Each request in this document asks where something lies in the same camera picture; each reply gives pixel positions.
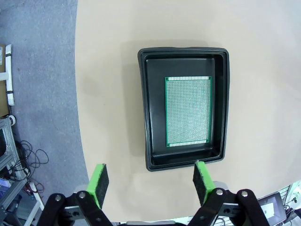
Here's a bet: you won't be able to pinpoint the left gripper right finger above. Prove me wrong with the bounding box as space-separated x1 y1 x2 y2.
187 161 270 226

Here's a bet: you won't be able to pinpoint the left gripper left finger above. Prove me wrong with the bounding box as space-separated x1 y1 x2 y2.
39 162 114 226

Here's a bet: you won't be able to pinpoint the green perforated circuit board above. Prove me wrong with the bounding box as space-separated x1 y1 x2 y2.
164 75 212 147

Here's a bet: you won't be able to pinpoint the black plastic ESD tray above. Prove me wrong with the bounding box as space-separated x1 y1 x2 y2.
137 46 230 173

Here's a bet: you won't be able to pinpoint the grey tablet screen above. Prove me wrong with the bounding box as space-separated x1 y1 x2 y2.
257 192 288 223

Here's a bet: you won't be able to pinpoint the tangled black cables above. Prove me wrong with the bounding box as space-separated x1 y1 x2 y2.
14 140 50 170

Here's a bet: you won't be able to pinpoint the aluminium profile frame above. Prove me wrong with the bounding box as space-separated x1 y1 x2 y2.
0 117 32 212

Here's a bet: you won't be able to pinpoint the white cable duct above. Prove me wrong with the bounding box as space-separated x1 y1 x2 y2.
4 44 16 106

